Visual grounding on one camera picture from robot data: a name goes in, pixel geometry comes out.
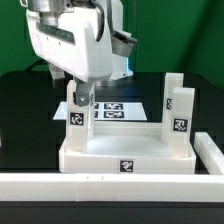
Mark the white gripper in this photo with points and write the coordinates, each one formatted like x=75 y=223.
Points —
x=85 y=41

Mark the white desk top tray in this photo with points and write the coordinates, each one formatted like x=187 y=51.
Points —
x=125 y=148

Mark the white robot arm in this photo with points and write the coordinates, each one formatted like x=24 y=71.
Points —
x=77 y=37

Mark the sheet of fiducial tags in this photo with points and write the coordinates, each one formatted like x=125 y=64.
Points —
x=125 y=111

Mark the white L-shaped fence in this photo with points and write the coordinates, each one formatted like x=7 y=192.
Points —
x=148 y=181

